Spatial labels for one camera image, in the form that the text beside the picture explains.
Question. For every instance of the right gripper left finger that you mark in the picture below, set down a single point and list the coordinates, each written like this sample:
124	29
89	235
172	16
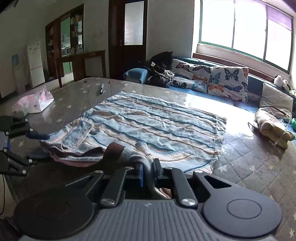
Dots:
139	174

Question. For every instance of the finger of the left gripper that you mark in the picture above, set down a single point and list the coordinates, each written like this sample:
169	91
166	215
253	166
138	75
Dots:
37	136

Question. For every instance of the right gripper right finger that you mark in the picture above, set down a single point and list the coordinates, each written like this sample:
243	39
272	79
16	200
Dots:
158	170

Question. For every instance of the blue striped knit garment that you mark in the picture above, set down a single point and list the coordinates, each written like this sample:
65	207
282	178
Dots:
130	128

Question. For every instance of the pink white plastic bag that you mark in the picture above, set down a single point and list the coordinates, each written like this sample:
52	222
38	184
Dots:
33	103

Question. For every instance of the white refrigerator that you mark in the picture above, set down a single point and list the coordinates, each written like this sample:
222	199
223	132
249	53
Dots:
36	65

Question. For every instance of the water dispenser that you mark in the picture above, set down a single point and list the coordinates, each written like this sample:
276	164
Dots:
19	74

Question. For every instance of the small black marker pen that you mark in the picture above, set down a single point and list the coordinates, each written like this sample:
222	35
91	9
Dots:
101	89

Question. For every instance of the blue plastic chair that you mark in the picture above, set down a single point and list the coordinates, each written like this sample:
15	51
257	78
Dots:
136	75

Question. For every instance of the long butterfly print cushion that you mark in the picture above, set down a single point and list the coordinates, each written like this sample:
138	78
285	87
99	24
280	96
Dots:
193	77

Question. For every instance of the dark wooden cabinet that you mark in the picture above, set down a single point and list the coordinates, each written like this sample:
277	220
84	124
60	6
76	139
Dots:
65	44

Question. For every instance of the black bag on sofa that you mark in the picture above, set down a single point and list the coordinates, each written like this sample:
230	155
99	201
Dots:
160	62

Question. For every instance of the upright butterfly print pillow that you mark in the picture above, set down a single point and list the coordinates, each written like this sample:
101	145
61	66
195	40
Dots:
229	82

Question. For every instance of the folded yellow pastel blanket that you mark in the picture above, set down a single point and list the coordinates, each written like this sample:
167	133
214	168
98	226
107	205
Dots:
273	129

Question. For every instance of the grey white plain pillow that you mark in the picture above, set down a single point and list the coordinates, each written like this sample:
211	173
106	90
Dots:
276	102

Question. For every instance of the green plastic basin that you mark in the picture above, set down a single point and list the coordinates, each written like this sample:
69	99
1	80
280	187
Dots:
293	123

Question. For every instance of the dark wooden door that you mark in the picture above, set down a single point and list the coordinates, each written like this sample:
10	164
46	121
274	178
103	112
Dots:
127	36

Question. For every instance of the black white plush toy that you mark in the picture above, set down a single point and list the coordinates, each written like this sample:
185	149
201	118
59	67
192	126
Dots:
281	83

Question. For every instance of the window with green frame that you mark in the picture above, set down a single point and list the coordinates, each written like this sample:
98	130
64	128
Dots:
252	28

